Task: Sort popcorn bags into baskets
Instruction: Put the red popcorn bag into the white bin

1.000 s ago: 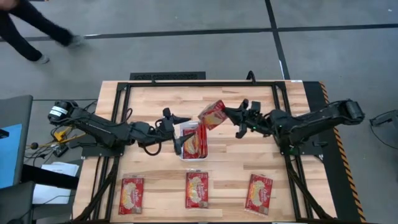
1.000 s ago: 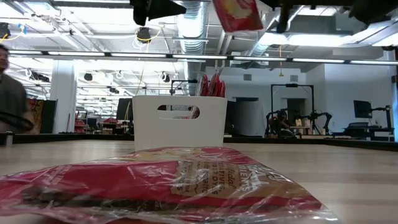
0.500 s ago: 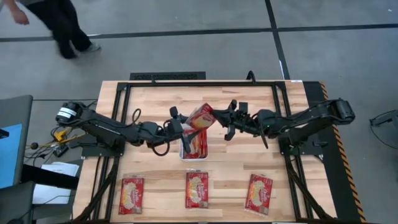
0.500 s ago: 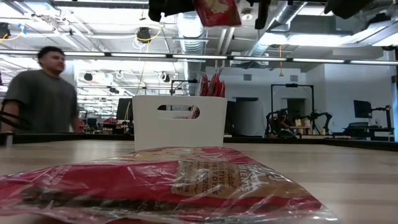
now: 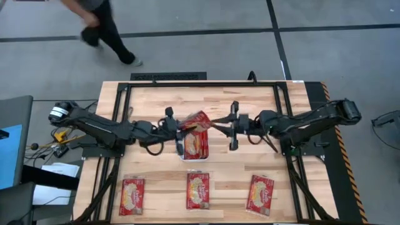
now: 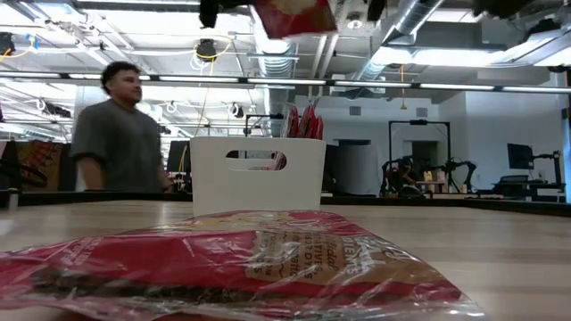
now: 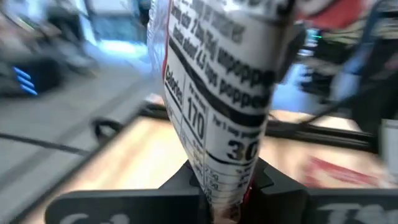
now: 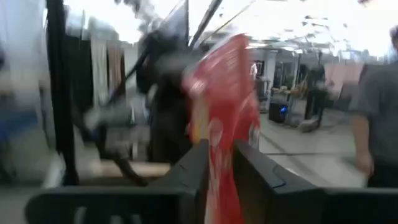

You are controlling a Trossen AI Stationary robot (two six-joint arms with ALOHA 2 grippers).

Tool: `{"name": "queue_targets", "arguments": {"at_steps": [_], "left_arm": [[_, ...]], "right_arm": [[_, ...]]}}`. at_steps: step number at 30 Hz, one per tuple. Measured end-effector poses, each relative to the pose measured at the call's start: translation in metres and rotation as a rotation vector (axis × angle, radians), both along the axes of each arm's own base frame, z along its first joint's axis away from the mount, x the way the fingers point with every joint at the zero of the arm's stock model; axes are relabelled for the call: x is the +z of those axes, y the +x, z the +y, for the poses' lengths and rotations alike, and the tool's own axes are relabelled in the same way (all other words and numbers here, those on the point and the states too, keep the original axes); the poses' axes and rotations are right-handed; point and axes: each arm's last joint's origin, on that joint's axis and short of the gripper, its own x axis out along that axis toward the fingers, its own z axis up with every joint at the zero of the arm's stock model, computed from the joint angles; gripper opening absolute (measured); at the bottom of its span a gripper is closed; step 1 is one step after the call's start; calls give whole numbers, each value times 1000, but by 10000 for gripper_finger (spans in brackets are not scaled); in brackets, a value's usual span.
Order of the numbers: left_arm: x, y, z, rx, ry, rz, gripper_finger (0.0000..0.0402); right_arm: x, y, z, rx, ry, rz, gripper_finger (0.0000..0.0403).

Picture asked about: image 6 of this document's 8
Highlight large black monitor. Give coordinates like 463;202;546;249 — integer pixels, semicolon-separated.
167;140;192;193

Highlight distant black robot arms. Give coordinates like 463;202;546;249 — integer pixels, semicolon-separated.
378;155;477;198

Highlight person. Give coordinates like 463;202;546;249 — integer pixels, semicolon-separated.
70;61;173;193

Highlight distant black desk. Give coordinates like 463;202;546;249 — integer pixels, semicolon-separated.
475;174;568;202

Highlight long ceiling light strip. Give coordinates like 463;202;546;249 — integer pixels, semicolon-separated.
0;70;571;95

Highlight black metal table frame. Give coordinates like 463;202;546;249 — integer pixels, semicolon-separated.
0;189;571;218

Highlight white plastic basket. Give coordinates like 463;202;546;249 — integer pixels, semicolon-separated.
189;136;327;218

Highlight black ceiling camera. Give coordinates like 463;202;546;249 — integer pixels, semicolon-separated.
195;38;219;62

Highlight small black frame rig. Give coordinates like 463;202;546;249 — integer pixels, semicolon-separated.
244;114;286;137

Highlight wide silver ventilation duct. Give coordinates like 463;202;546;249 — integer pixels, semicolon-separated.
249;37;299;135

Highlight orange patterned artwork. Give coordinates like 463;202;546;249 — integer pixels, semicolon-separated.
0;140;75;193

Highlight tall black frame rig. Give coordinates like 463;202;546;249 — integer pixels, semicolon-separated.
388;119;451;193

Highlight black monitor on arm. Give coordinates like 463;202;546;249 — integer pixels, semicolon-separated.
507;143;535;170

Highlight slanted silver ventilation duct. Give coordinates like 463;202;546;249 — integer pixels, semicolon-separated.
356;0;445;84

